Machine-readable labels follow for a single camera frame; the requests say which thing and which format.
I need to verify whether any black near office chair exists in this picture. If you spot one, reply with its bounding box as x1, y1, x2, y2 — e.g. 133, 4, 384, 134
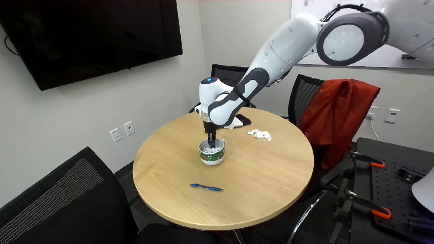
0, 148, 137, 244

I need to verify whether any chair with red jacket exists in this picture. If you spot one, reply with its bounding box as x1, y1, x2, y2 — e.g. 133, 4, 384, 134
287, 75, 323, 125

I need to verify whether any black wall television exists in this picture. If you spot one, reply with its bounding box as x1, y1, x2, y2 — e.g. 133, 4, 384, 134
0, 0, 183, 91

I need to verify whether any white wall outlet plate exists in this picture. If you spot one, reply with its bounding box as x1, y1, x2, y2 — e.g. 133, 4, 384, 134
123, 121, 135, 136

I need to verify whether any red jacket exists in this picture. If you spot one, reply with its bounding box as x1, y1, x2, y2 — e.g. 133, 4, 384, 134
298, 79, 380, 171

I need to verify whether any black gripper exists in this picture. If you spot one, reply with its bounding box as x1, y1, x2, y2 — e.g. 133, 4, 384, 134
203, 122, 218, 144

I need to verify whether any round wooden table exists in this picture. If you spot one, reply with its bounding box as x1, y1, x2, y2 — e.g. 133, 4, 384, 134
133, 109, 313, 231

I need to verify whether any blue pen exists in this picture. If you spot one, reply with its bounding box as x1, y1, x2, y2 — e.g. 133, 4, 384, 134
190, 183, 224, 193

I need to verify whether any white paper scraps pile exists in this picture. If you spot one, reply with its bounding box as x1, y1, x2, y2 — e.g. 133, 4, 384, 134
247, 129, 272, 141

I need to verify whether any orange handled clamp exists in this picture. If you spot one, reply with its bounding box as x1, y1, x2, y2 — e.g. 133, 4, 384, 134
350, 152, 386, 170
344, 190, 392, 220

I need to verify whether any black mesh office chair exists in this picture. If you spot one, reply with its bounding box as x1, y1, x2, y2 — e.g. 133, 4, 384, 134
188, 64, 256, 113

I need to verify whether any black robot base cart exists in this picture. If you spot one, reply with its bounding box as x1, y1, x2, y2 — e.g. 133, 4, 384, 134
348, 138, 434, 244

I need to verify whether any white outlet right wall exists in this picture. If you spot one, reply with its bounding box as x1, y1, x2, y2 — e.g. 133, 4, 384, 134
385, 109, 400, 123

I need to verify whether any wall whiteboard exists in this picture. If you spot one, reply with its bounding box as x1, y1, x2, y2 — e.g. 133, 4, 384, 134
290, 0, 434, 69

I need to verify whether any white wall data plate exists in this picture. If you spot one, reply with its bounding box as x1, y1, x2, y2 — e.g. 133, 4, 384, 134
110, 128, 122, 142

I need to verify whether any white green mug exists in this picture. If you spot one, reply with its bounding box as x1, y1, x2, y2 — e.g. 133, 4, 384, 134
198, 140, 225, 165

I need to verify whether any white black scraper brush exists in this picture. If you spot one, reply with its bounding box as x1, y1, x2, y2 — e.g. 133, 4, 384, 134
228, 114, 251, 130

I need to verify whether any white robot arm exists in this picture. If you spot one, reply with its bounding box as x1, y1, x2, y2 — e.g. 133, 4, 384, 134
198, 0, 434, 144

